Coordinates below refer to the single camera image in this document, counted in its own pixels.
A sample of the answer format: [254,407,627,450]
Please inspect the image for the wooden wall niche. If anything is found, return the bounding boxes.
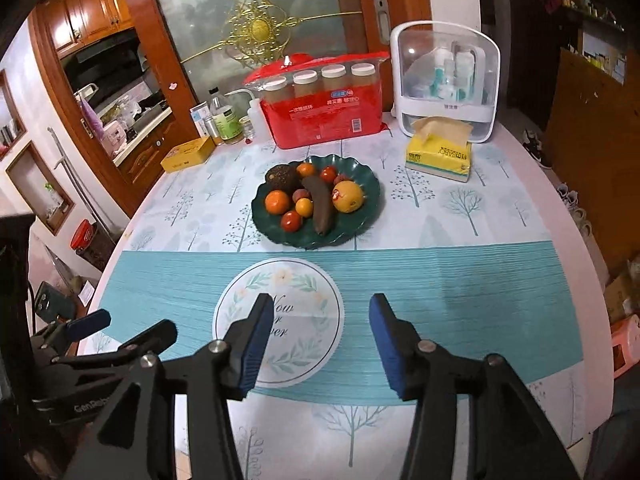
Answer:
[6,141,76,236]

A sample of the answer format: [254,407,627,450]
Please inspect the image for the dark green scalloped plate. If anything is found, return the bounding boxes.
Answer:
[251,155,382,250]

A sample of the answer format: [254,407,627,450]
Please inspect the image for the white lid jar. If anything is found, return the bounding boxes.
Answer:
[350,61,377,90]
[262,76,288,103]
[292,70,319,98]
[321,64,347,93]

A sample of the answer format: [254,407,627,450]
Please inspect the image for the tangerine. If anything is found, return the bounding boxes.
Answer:
[264,190,292,216]

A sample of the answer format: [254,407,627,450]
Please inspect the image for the large orange with red sticker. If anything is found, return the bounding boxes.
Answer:
[331,181,364,213]

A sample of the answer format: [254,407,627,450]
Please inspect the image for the brown overripe banana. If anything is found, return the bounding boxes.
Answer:
[301,176,337,236]

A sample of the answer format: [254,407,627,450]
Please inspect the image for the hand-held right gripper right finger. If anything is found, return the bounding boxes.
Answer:
[368,294,581,480]

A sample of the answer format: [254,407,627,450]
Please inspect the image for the white cosmetics organizer box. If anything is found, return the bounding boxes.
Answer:
[389,20,502,143]

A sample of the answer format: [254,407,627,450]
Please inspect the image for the wooden upper kitchen cabinets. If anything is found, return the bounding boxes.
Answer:
[32,0,136,58]

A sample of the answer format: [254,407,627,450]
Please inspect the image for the silver door handle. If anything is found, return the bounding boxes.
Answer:
[373,0,391,45]

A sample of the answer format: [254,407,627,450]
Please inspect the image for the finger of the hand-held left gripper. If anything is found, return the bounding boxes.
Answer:
[50,319,179,368]
[30,309,112,357]

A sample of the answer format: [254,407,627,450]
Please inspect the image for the red lid jar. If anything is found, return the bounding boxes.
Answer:
[70,219,118,271]

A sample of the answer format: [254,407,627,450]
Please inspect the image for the black range hood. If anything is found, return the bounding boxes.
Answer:
[60,27,143,91]

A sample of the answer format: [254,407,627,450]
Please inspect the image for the white squeeze bottle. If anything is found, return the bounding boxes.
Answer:
[247,99,268,138]

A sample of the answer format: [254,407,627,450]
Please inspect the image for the red plastic pack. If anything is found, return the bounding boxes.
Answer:
[243,51,391,150]

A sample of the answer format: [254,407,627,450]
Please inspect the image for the white and blue carton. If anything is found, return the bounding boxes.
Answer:
[189,102,213,138]

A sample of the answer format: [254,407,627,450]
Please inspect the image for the wooden kitchen cabinets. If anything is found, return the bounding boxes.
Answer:
[32,0,136,58]
[112,105,201,196]

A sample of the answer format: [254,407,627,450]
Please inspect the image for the black and white sneakers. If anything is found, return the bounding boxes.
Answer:
[522,130,553,168]

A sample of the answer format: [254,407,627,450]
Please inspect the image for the yellow tissue pack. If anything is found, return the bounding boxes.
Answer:
[405,116,473,183]

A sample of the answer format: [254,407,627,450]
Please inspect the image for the cardboard box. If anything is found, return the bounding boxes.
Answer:
[602,260,640,318]

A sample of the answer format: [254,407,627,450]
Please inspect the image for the green label glass bottle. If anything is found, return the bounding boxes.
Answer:
[211,87,242,146]

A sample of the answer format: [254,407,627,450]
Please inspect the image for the wooden frame glass door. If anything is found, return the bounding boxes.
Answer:
[117,0,436,161]

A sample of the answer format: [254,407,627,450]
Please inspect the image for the dark brown avocado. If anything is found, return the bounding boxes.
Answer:
[265,164,302,195]

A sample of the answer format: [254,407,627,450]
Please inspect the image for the yellow tin box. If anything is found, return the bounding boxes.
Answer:
[160,135,216,174]

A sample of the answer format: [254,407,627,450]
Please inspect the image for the grey mop pole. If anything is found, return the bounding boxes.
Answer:
[47,127,118,241]

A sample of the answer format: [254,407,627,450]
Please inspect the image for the wooden lower kitchen cabinets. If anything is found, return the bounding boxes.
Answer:
[112,105,201,196]

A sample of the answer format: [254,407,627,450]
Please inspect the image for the purple hanging bag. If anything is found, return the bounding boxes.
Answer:
[80,97,103,138]

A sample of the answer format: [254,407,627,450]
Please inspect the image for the gold door ornament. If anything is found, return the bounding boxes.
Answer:
[222,0,298,68]

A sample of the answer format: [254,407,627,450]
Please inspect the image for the wooden side cabinet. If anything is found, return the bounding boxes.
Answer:
[542,47,640,281]

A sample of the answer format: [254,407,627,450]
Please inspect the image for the pink kitchen appliance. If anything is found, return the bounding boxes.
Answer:
[102,122,128,156]

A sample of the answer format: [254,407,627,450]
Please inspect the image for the wooden wall shelf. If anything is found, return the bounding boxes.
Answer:
[555,0,640,86]

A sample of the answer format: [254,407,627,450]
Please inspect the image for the pink plastic stool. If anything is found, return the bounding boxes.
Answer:
[610,312,640,376]

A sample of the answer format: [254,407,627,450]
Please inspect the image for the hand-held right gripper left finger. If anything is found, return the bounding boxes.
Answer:
[65,292,275,480]

